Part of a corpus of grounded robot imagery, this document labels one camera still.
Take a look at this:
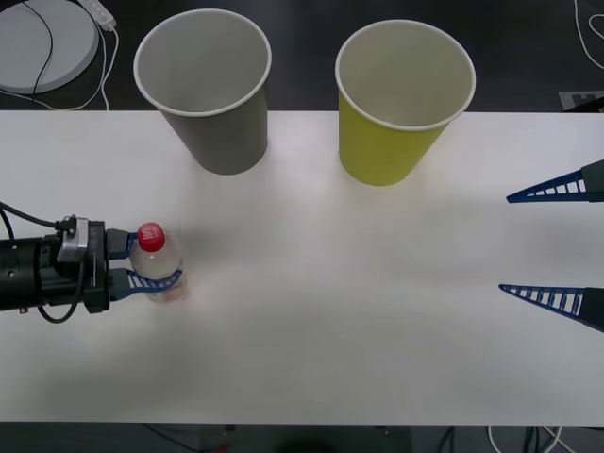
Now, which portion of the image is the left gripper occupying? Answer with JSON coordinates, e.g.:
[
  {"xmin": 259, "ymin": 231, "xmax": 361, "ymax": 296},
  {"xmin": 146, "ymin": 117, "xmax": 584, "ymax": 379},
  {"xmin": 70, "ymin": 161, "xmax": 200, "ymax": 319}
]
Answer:
[{"xmin": 38, "ymin": 219, "xmax": 186, "ymax": 315}]

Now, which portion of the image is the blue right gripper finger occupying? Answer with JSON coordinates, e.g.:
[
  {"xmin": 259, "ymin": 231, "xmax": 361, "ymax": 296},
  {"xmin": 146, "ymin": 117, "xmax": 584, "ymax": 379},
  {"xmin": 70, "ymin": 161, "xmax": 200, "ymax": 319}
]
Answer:
[
  {"xmin": 505, "ymin": 159, "xmax": 604, "ymax": 206},
  {"xmin": 497, "ymin": 282, "xmax": 604, "ymax": 334}
]

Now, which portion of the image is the clear bottle with red cap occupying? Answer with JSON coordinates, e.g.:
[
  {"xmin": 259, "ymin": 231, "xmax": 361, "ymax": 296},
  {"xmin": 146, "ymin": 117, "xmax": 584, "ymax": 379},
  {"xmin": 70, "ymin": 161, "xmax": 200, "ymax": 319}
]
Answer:
[{"xmin": 127, "ymin": 220, "xmax": 191, "ymax": 305}]

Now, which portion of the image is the grey marker board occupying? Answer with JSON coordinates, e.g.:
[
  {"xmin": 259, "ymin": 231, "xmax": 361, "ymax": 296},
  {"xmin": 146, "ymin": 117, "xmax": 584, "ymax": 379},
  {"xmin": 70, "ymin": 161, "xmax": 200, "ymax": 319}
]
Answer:
[{"xmin": 558, "ymin": 88, "xmax": 604, "ymax": 113}]

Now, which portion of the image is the grey plastic bin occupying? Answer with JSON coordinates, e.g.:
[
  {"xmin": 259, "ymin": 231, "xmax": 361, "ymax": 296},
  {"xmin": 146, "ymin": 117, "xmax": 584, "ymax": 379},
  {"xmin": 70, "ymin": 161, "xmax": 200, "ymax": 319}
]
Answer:
[{"xmin": 133, "ymin": 8, "xmax": 274, "ymax": 177}]

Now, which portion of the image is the yellow-green plastic bin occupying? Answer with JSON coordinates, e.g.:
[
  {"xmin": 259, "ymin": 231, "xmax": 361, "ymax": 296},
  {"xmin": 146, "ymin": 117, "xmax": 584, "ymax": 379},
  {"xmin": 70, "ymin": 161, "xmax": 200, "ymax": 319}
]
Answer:
[{"xmin": 334, "ymin": 18, "xmax": 478, "ymax": 188}]

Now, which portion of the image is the round pale grey disc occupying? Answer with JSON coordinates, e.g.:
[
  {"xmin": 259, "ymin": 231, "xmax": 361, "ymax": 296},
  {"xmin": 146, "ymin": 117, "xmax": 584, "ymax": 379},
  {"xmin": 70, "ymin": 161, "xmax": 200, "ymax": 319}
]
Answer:
[{"xmin": 0, "ymin": 0, "xmax": 102, "ymax": 94}]

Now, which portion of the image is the white power strip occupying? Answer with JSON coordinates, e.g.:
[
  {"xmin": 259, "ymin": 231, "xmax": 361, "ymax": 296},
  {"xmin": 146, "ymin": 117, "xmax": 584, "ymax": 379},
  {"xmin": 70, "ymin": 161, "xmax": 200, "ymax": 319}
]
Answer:
[{"xmin": 77, "ymin": 0, "xmax": 118, "ymax": 30}]

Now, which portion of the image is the looped white cable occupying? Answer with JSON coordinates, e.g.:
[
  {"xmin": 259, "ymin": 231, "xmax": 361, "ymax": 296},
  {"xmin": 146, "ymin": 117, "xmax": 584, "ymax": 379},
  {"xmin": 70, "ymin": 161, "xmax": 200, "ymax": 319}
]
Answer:
[{"xmin": 572, "ymin": 0, "xmax": 604, "ymax": 71}]

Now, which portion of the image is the white floor cable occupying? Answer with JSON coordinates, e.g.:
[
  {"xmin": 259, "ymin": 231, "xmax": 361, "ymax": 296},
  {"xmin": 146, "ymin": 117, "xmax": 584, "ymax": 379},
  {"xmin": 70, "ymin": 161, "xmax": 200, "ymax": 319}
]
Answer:
[{"xmin": 487, "ymin": 423, "xmax": 573, "ymax": 453}]

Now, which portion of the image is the white power strip cable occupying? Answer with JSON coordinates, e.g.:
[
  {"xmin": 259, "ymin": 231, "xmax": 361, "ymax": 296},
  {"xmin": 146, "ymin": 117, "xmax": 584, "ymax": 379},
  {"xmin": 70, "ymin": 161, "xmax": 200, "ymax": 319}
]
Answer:
[{"xmin": 0, "ymin": 25, "xmax": 121, "ymax": 113}]

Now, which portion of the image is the thin black cable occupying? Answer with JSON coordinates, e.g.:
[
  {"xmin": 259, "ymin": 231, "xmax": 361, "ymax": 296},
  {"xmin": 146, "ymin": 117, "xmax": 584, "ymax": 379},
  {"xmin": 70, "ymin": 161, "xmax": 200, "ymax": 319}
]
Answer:
[{"xmin": 18, "ymin": 0, "xmax": 55, "ymax": 96}]

